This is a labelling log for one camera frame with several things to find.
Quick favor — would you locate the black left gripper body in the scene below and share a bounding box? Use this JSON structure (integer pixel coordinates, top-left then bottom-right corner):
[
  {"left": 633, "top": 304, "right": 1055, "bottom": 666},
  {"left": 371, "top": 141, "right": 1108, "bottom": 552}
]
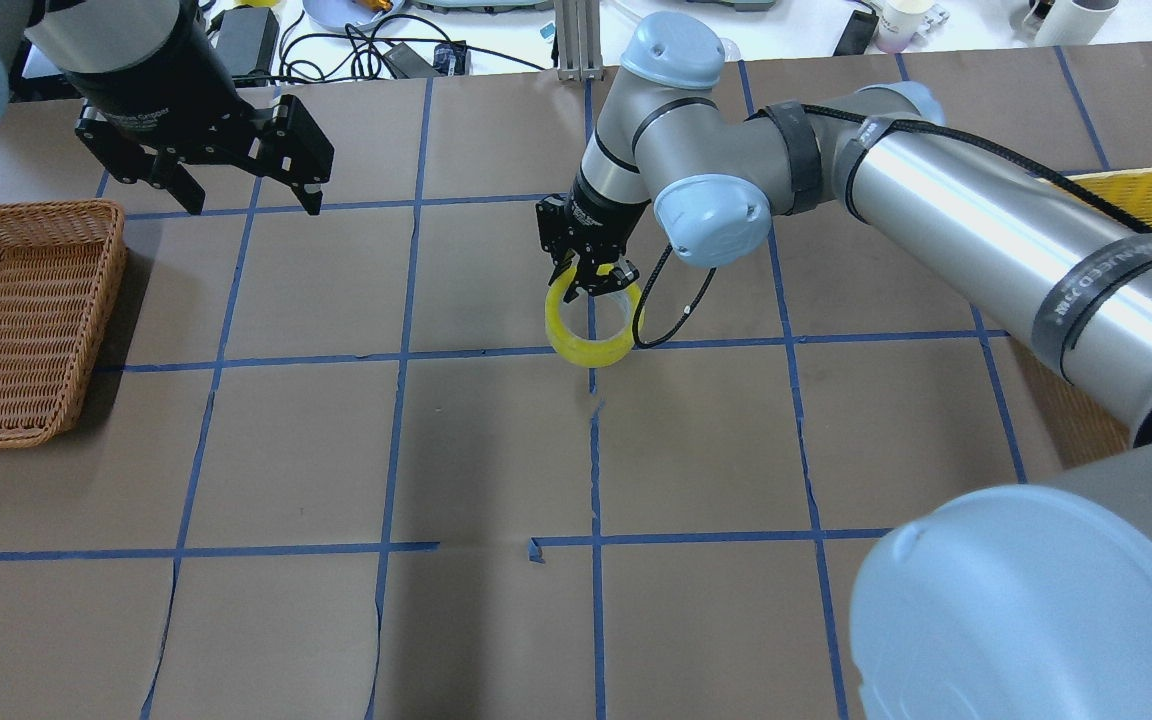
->
[{"left": 58, "top": 5, "right": 259, "bottom": 161}]

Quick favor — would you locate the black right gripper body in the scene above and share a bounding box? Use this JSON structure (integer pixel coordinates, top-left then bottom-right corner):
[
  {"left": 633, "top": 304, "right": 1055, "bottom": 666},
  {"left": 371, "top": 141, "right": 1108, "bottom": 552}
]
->
[{"left": 535, "top": 176, "right": 647, "bottom": 275}]

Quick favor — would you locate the yellow tape roll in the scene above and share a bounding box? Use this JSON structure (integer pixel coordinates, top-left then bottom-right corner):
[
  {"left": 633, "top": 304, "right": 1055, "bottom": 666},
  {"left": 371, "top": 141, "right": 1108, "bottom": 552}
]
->
[{"left": 543, "top": 283, "right": 643, "bottom": 369}]

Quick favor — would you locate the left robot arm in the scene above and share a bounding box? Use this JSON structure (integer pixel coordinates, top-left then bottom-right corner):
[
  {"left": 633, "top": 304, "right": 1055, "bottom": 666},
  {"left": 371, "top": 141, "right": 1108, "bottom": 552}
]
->
[{"left": 0, "top": 1, "right": 334, "bottom": 215}]

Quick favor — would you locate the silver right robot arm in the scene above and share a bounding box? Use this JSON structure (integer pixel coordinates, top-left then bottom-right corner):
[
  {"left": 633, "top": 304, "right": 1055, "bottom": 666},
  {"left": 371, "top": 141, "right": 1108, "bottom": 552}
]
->
[{"left": 100, "top": 74, "right": 1062, "bottom": 719}]

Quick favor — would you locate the black power adapter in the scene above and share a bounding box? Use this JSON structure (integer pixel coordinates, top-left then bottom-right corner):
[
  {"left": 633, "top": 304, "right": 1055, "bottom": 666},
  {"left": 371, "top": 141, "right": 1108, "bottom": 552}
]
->
[{"left": 209, "top": 5, "right": 279, "bottom": 88}]

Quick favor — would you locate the blue plate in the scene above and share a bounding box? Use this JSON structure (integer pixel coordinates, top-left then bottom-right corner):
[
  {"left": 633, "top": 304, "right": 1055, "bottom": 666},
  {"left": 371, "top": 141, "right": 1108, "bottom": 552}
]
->
[{"left": 302, "top": 0, "right": 408, "bottom": 35}]

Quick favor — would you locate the brown wicker basket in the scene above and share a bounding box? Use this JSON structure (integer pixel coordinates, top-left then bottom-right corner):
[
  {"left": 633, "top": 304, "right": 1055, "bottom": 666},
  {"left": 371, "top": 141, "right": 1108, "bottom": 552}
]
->
[{"left": 0, "top": 199, "right": 128, "bottom": 450}]

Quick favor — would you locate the white paper cup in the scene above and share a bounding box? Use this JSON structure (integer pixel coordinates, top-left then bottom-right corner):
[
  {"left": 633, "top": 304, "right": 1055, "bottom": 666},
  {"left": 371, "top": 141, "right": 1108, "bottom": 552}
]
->
[{"left": 874, "top": 1, "right": 950, "bottom": 44}]

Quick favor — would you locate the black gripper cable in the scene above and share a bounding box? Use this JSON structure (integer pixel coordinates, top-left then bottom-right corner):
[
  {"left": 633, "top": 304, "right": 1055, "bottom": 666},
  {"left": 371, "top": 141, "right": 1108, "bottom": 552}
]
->
[{"left": 632, "top": 240, "right": 719, "bottom": 350}]

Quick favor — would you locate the aluminium frame post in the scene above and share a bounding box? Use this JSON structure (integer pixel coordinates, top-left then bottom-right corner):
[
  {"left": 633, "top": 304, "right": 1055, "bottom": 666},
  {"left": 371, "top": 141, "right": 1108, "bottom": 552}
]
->
[{"left": 553, "top": 0, "right": 605, "bottom": 82}]

